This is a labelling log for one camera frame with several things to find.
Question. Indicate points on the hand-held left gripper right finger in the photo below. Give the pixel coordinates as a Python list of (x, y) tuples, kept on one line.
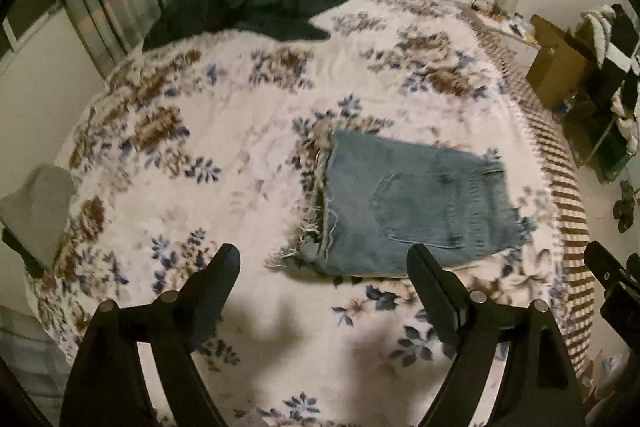
[(434, 287)]

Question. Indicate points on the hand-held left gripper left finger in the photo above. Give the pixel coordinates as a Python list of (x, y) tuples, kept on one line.
[(216, 287)]

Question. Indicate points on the blue denim pants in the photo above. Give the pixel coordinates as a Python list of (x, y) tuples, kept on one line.
[(400, 212)]

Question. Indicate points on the floral printed blanket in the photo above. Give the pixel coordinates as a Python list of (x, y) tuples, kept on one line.
[(280, 147)]

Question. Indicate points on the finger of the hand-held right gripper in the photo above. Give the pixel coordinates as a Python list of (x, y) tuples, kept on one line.
[(607, 274)]

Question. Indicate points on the white nightstand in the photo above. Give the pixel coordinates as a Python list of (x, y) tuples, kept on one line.
[(505, 34)]

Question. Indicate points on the glass side table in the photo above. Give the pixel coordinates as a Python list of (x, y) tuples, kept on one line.
[(595, 132)]

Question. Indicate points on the pile of clothes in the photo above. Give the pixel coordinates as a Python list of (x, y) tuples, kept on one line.
[(612, 57)]

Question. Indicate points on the checkered bed sheet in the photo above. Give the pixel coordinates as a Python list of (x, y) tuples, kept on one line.
[(555, 167)]

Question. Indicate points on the cardboard box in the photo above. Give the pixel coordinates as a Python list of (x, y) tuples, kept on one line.
[(557, 57)]

